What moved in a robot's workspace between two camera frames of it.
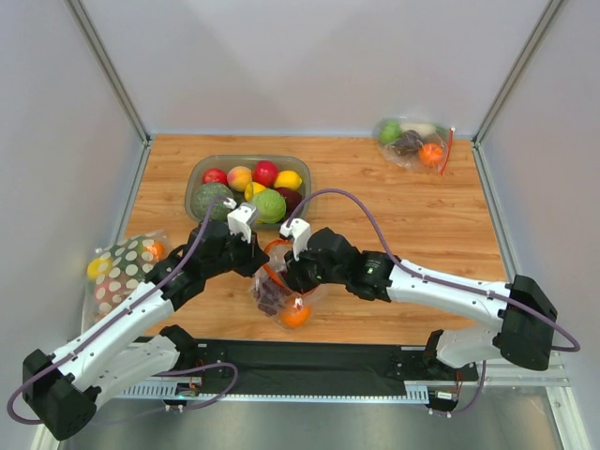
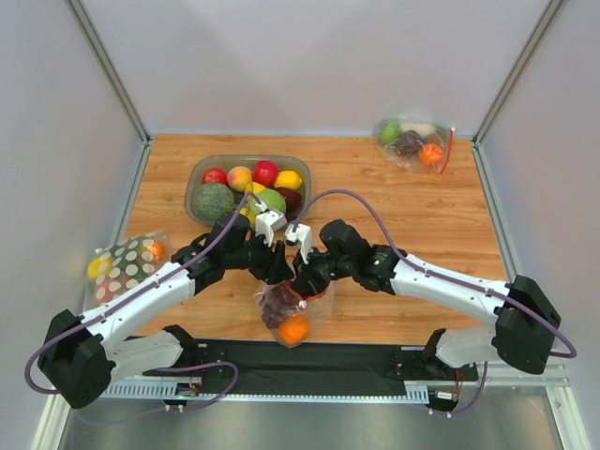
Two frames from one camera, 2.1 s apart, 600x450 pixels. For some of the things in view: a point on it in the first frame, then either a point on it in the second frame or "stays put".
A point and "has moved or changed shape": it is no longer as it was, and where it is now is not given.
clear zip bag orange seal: x=274 y=297 has moved or changed shape
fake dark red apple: x=292 y=198 stays put
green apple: x=269 y=204 stays put
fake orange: x=294 y=318 to x=292 y=330
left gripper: x=253 y=258 to x=273 y=262
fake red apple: x=215 y=174 stays put
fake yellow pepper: x=251 y=188 stays put
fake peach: x=238 y=178 stays put
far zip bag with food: x=414 y=144 stays put
